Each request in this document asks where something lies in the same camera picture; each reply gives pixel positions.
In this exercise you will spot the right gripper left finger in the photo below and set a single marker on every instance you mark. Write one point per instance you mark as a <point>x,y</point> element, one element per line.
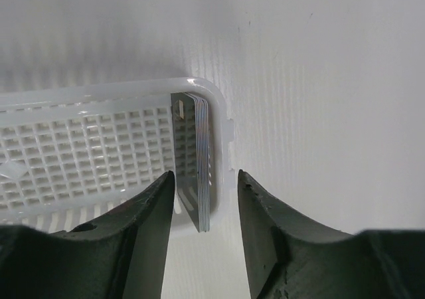
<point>120,254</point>

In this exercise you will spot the white plastic basket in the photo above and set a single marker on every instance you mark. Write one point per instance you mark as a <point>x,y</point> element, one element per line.
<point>71,154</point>

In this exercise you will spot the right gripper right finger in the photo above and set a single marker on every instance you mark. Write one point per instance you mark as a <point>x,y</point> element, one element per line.
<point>289,255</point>

